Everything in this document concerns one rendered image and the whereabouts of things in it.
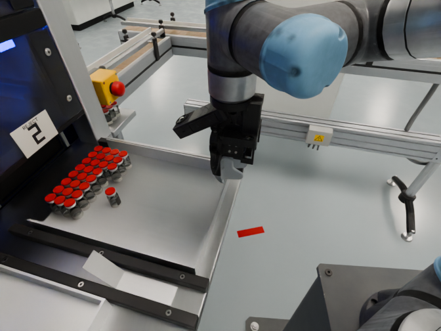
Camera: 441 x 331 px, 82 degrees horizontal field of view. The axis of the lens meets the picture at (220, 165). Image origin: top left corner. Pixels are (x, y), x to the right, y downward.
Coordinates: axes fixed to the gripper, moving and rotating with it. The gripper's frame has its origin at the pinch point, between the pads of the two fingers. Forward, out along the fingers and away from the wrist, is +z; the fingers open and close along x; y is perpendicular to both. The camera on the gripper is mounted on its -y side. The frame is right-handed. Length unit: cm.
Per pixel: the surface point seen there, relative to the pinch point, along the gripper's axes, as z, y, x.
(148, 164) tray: 4.2, -19.7, 3.3
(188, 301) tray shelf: 4.7, 1.5, -23.9
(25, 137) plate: -10.4, -35.9, -9.5
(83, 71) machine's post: -14.8, -36.0, 10.6
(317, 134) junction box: 40, 31, 80
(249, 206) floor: 92, 1, 65
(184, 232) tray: 4.4, -3.9, -12.4
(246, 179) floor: 92, -5, 87
